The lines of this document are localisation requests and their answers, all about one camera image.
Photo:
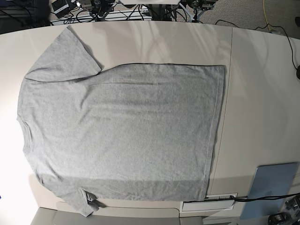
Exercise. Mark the black box device top left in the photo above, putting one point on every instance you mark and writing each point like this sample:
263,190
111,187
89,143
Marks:
59,7

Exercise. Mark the grey T-shirt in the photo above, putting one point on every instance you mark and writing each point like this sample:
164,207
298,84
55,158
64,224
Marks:
140,131

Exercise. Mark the black device bottom right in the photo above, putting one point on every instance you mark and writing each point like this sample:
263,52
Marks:
279,218

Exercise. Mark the blue-grey flat panel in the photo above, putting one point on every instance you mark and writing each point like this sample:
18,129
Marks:
269,180

